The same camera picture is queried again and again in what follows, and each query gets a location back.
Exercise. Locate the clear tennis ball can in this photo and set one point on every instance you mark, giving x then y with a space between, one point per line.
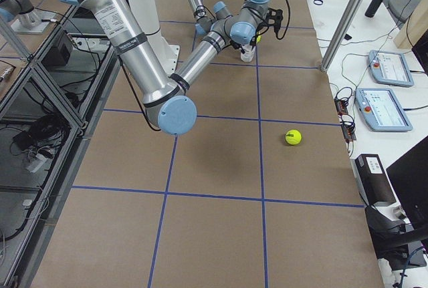
247 53

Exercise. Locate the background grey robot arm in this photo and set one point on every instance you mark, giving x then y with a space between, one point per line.
29 19

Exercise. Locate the orange electronics board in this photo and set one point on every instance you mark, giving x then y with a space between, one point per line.
347 123

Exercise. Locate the black box white label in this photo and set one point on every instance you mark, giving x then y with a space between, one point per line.
375 184

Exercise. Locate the lower blue teach pendant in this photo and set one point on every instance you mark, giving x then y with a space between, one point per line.
381 110

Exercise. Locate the blue teach pendant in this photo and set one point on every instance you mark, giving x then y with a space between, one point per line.
390 68
381 110

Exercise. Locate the upper blue teach pendant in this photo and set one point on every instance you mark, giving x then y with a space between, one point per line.
390 68

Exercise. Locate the black water bottle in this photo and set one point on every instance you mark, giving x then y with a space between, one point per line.
372 8

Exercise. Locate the black computer monitor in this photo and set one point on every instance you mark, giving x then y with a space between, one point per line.
408 176

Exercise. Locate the white pedestal column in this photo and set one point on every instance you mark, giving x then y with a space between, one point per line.
146 15

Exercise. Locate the aluminium frame post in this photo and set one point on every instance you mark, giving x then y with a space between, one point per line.
342 28

